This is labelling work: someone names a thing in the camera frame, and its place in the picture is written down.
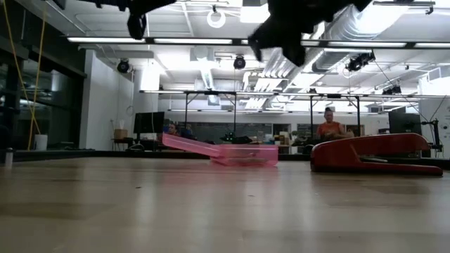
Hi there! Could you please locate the black monitor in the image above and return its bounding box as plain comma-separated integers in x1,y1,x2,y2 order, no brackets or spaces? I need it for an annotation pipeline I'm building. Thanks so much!
133,111,165,135
388,111,423,136

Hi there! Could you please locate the white bin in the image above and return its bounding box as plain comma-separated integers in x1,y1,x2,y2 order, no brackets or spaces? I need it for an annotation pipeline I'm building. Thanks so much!
34,134,49,152

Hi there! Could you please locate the small silver can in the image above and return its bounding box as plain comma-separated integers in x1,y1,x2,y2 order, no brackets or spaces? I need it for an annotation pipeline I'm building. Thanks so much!
4,147,15,168

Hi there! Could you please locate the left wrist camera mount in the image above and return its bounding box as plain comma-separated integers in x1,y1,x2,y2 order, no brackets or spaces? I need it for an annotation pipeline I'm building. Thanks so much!
126,12,148,41

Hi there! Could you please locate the white ring light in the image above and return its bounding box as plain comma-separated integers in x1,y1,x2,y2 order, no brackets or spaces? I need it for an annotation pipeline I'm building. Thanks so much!
206,9,227,30

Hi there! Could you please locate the pink transparent pencil case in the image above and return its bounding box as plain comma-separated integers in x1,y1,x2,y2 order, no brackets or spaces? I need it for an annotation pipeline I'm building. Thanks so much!
161,132,280,167

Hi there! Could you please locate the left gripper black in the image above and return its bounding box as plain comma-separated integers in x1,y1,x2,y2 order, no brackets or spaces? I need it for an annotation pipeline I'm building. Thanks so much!
79,0,177,17

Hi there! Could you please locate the black overhead rig beam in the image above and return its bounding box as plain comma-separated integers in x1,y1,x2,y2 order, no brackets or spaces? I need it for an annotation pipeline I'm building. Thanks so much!
66,36,450,51

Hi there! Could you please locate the black equipment stand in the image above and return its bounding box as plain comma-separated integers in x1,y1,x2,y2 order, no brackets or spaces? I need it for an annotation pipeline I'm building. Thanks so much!
420,118,444,153

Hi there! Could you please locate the person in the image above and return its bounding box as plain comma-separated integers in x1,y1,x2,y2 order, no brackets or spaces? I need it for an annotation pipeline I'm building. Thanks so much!
165,122,182,138
315,107,354,140

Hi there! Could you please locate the red stapler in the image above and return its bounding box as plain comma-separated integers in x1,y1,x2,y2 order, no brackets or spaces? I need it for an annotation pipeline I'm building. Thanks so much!
309,132,444,176

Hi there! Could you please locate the silver ventilation duct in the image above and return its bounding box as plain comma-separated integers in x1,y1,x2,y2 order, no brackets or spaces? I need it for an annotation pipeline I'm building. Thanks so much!
262,5,375,84

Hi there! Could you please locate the black table frame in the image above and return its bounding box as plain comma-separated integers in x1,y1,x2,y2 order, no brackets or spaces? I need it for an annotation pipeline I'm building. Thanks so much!
0,149,450,162

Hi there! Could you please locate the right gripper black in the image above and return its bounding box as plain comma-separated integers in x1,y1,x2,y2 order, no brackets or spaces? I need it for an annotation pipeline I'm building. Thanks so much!
247,0,373,67

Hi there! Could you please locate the yellow hanging cable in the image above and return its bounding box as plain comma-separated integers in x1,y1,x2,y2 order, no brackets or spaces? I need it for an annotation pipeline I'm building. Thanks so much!
1,0,41,136
27,8,47,151

